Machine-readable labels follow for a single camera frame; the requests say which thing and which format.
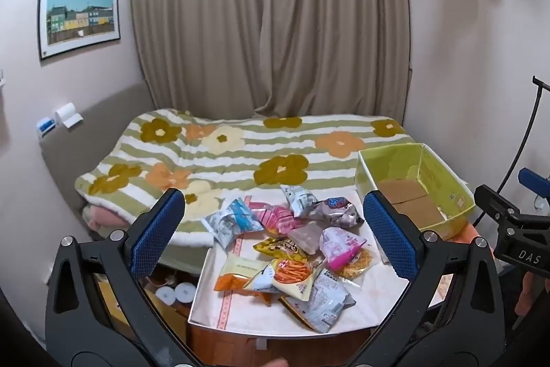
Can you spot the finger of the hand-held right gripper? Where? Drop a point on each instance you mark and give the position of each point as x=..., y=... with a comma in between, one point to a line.
x=533, y=179
x=494, y=199

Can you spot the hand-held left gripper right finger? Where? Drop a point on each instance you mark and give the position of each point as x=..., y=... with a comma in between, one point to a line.
x=389, y=238

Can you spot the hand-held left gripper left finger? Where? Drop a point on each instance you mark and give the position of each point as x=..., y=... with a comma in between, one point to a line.
x=157, y=233

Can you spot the green cardboard box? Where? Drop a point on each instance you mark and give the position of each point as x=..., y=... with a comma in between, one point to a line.
x=434, y=173

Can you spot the blue and white snack packet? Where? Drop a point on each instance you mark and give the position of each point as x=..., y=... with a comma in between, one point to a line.
x=232, y=223

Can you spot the translucent grey snack packet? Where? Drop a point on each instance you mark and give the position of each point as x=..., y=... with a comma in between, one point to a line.
x=307, y=240

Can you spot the pink snack packet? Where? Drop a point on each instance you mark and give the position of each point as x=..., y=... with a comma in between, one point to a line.
x=275, y=218

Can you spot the person's left hand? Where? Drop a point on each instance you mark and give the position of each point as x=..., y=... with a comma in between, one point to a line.
x=270, y=363

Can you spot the clear noodle snack packet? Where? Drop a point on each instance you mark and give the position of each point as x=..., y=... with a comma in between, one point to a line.
x=343, y=253

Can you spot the black gooseneck stand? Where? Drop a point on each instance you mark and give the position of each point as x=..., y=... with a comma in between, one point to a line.
x=531, y=122

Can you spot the pink pillow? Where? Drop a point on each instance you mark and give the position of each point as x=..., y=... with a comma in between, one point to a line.
x=101, y=221

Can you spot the grey cartoon snack packet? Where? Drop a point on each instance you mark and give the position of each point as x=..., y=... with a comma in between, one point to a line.
x=337, y=212

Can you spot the white paper roll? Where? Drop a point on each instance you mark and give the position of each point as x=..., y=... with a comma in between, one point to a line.
x=184, y=292
x=165, y=294

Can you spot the white patterned table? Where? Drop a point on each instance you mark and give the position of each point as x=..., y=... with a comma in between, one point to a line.
x=198, y=294

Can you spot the white and orange snack packet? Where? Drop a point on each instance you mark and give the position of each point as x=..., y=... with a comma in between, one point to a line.
x=234, y=272

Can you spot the large grey white snack packet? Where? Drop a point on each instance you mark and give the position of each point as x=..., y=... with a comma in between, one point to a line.
x=324, y=302

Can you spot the small grey white snack packet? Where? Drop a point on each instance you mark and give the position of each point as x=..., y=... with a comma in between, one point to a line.
x=296, y=199

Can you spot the orange sticks snack packet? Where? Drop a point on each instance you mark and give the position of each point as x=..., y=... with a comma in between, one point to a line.
x=290, y=276

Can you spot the yellow snack packet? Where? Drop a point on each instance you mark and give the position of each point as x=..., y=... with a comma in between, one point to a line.
x=279, y=247

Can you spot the green striped floral blanket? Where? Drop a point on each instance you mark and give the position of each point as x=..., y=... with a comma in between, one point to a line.
x=240, y=160

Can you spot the grey padded headboard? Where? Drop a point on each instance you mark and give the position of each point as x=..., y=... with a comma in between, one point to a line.
x=86, y=135

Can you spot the white tissue roll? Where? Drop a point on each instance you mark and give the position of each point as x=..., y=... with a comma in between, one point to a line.
x=66, y=112

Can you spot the blue and white pack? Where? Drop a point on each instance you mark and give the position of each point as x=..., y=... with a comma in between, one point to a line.
x=45, y=126

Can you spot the framed houses picture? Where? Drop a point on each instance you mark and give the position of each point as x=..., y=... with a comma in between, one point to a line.
x=79, y=16

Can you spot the beige curtain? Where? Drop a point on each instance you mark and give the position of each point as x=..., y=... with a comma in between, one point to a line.
x=266, y=27

